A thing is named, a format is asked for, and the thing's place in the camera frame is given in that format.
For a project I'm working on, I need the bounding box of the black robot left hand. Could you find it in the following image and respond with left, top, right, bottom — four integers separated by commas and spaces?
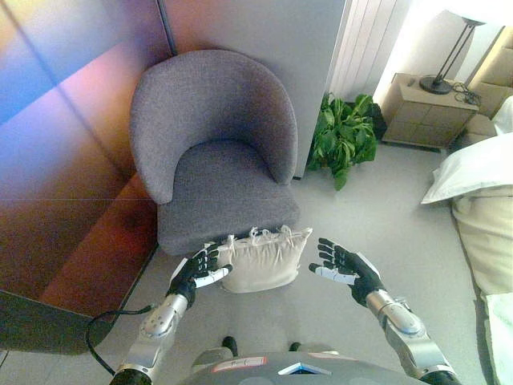
166, 241, 234, 310

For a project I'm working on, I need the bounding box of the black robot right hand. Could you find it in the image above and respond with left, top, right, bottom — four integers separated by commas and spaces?
308, 237, 388, 308

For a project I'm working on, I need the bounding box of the white tasselled throw pillow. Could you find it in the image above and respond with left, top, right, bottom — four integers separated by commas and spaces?
204, 225, 314, 294

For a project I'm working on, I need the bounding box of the white bed pillow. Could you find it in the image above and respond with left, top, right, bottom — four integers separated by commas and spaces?
492, 95, 513, 136
420, 132, 513, 206

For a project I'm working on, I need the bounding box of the grey robot torso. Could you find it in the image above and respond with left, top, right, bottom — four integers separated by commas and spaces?
188, 346, 406, 385

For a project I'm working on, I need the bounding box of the green leafy potted plant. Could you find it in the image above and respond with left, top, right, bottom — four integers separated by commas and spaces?
306, 92, 380, 192

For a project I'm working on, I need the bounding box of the beige wooden nightstand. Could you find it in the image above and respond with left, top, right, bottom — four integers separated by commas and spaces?
381, 72, 481, 152

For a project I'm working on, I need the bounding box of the grey fabric tub armchair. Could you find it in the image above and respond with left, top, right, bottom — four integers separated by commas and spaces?
128, 49, 302, 257

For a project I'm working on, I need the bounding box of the dark metal table lamp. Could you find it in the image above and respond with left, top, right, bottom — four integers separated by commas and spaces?
418, 0, 488, 96

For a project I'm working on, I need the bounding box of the white pleated curtain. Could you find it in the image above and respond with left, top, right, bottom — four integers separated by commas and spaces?
328, 0, 414, 106

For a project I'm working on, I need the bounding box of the beige padded headboard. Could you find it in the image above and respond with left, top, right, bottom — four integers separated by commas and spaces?
448, 25, 513, 152

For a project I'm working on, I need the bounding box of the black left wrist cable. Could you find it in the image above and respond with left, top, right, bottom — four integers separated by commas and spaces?
85, 305, 156, 377

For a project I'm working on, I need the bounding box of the tangled black cable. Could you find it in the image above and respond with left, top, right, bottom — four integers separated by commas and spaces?
451, 80, 483, 107

